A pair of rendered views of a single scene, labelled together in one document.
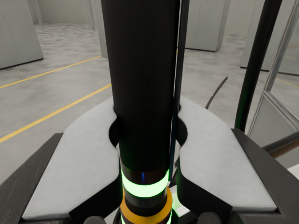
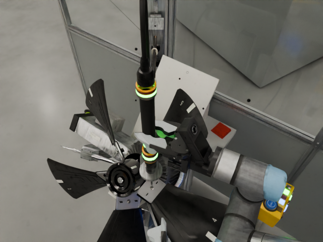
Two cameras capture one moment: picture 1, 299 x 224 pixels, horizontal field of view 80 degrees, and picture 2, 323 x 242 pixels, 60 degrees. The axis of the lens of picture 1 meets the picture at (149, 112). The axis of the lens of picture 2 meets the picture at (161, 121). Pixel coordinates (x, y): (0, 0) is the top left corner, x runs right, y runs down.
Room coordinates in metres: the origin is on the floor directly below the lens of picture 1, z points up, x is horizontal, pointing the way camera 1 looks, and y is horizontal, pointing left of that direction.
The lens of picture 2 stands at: (-0.14, 0.37, 2.07)
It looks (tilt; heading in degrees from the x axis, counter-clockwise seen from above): 51 degrees down; 297
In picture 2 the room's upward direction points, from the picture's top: straight up
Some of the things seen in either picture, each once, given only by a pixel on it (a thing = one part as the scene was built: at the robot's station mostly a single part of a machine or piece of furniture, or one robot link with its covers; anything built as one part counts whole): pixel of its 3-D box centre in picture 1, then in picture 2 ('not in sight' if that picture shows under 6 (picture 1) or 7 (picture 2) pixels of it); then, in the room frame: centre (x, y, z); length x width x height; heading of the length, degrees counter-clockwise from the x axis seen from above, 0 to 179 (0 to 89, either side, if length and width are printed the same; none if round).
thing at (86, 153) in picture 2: not in sight; (87, 154); (0.43, -0.06, 1.08); 0.07 x 0.04 x 0.06; 2
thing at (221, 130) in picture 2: not in sight; (221, 129); (0.00, -0.60, 0.87); 0.08 x 0.08 x 0.02; 72
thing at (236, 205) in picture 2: not in sight; (245, 202); (-0.19, 0.01, 1.39); 0.11 x 0.08 x 0.11; 92
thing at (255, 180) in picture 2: not in sight; (257, 178); (-0.19, -0.01, 1.49); 0.11 x 0.08 x 0.09; 2
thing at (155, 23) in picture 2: not in sight; (155, 30); (0.37, -0.56, 1.40); 0.10 x 0.07 x 0.08; 117
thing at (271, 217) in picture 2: not in sight; (271, 200); (-0.31, -0.24, 1.02); 0.16 x 0.10 x 0.11; 82
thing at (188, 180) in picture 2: not in sight; (190, 169); (0.12, -0.56, 0.41); 0.04 x 0.04 x 0.83; 82
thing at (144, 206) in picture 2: not in sight; (147, 213); (0.12, 0.00, 0.91); 0.12 x 0.08 x 0.12; 82
